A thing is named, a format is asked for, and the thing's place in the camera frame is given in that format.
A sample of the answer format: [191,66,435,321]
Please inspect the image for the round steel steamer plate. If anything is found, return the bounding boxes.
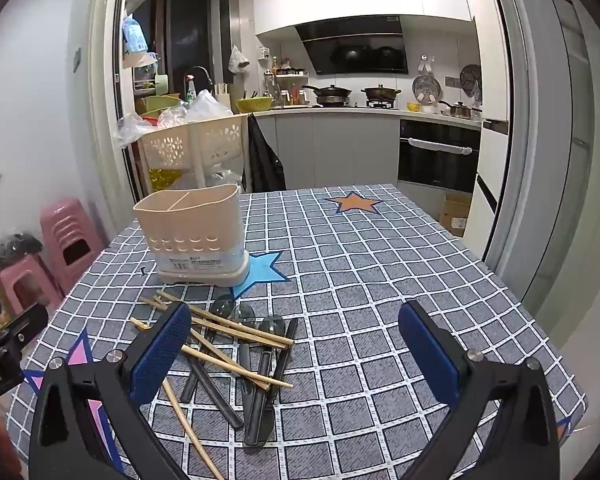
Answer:
[411,74,442,106]

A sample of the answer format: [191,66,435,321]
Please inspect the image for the dark cooking pot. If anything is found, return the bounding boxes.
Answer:
[361,84,402,103]

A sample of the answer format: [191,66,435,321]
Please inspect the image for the green plastic basin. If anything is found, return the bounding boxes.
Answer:
[139,92,187,116]

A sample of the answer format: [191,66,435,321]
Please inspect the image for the clear bag of dark goods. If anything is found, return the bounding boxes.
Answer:
[0,230,45,271]

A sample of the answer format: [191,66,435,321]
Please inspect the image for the black range hood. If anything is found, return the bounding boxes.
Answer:
[294,17,410,76]

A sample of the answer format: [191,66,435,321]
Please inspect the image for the blue packet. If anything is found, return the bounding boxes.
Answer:
[121,12,148,56]

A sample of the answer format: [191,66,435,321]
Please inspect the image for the yellow-green colander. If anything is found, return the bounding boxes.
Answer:
[236,96,275,114]

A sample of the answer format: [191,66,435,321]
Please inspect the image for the black built-in oven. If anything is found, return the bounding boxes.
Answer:
[397,119,482,195]

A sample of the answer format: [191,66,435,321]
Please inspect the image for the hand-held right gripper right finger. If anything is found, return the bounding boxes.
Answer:
[397,301,576,480]

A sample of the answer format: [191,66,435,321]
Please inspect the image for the white hanging plastic bag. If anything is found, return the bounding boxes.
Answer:
[228,45,251,75]

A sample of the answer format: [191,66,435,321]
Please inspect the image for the dark translucent plastic spoon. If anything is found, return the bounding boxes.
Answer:
[235,302,257,396]
[242,314,287,447]
[180,294,238,406]
[187,355,244,431]

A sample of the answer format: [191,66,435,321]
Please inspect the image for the dark round divided tray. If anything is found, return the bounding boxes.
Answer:
[459,64,482,92]

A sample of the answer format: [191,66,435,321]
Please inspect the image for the stack of pink stools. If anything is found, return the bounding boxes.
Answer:
[40,197,106,293]

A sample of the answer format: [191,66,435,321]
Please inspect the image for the steel saucepan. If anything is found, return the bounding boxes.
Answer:
[439,100,483,120]

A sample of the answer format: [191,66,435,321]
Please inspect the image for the crumpled clear bags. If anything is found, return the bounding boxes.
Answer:
[205,162,246,193]

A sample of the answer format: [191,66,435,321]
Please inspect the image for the cardboard box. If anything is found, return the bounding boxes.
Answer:
[439,192,473,238]

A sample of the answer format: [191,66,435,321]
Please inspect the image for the black wok with lid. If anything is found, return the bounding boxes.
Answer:
[302,84,353,107]

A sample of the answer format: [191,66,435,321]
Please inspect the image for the pink plastic stool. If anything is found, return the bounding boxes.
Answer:
[0,255,63,321]

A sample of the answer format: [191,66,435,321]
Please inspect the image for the silver metal spoon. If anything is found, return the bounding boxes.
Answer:
[250,317,300,455]

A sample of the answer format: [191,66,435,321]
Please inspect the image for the beige perforated basket rack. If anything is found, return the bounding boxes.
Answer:
[139,112,251,206]

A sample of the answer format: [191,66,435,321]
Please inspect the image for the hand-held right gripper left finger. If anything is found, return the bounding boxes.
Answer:
[27,301,193,480]

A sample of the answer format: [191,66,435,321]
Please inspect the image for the grey base cabinets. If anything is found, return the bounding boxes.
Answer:
[255,110,401,192]

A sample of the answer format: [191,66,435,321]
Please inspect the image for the beige plastic utensil holder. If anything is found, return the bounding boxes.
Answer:
[132,183,252,287]

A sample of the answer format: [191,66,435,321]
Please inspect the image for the bundle of wooden chopsticks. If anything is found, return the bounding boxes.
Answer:
[129,289,296,480]

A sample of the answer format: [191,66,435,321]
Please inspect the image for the clear plastic bag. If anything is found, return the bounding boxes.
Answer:
[115,112,153,150]
[182,89,235,123]

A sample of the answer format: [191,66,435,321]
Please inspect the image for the spice rack with bottles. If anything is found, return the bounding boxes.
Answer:
[262,55,311,108]

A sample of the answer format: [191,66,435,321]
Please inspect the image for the grey checked star tablecloth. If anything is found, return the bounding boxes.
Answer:
[10,183,588,480]

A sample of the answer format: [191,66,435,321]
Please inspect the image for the grey sliding door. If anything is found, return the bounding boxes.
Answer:
[485,0,600,341]

